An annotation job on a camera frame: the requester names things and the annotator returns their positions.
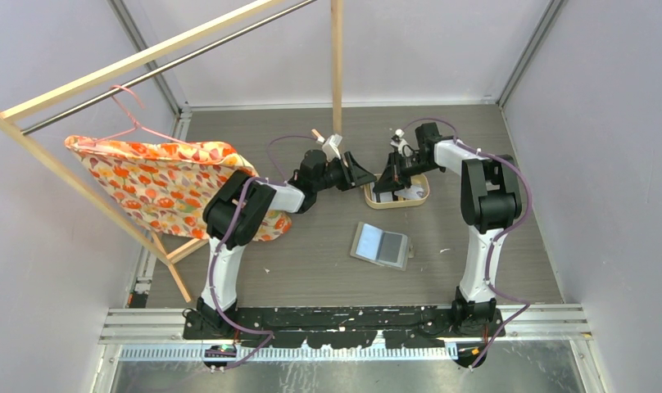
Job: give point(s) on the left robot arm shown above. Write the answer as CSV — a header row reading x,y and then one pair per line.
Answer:
x,y
234,215

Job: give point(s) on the metal rack rod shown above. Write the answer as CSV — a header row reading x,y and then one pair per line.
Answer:
x,y
142,58

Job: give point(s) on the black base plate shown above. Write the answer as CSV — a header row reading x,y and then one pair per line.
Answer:
x,y
401,327

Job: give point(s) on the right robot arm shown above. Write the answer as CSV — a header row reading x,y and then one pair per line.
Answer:
x,y
490,203

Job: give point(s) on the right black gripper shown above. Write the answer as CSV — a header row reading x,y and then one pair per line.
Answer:
x,y
393,178

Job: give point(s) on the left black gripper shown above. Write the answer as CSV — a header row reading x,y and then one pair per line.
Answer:
x,y
353,174

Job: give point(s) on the oval wooden tray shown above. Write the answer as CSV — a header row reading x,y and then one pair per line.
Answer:
x,y
388,200

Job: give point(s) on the floral orange cloth bag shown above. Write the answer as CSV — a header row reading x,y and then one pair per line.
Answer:
x,y
162,187

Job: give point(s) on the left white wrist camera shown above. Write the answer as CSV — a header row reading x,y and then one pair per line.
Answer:
x,y
331,147

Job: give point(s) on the white credit card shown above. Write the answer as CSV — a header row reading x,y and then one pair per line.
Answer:
x,y
414,192

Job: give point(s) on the aluminium frame rail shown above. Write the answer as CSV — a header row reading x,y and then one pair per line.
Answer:
x,y
157,334

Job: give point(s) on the pink wire hanger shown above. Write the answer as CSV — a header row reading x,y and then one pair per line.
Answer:
x,y
136,125

